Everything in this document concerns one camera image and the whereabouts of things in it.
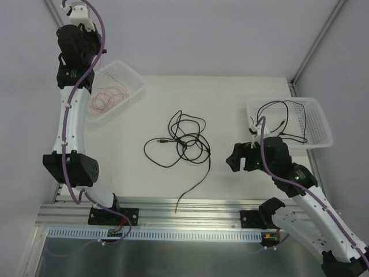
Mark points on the right aluminium frame post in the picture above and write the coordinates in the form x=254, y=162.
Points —
x=318, y=40

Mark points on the aluminium mounting rail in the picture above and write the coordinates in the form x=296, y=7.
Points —
x=155, y=213

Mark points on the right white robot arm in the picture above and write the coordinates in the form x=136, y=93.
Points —
x=327, y=237

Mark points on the right white plastic basket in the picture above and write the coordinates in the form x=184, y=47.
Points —
x=300, y=122

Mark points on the left aluminium frame post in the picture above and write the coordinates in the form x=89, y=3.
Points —
x=53, y=12

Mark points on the left white plastic basket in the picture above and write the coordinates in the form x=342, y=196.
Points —
x=116, y=87

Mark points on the white slotted cable duct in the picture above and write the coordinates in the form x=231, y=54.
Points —
x=155, y=234

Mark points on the aluminium frame post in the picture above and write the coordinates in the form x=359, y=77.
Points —
x=53, y=12
x=318, y=40

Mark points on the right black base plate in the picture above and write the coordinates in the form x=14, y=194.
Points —
x=254, y=219

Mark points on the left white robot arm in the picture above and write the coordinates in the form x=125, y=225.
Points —
x=68, y=163

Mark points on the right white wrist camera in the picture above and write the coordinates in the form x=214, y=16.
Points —
x=256, y=132

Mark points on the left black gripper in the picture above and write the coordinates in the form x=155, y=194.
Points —
x=94, y=38

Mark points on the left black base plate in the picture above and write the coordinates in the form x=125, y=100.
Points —
x=100, y=217

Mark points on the white plastic basket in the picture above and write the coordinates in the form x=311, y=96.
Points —
x=116, y=87
x=300, y=122

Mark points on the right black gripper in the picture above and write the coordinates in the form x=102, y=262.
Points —
x=248, y=157

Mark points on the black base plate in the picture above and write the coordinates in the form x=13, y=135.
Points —
x=100, y=217
x=254, y=219

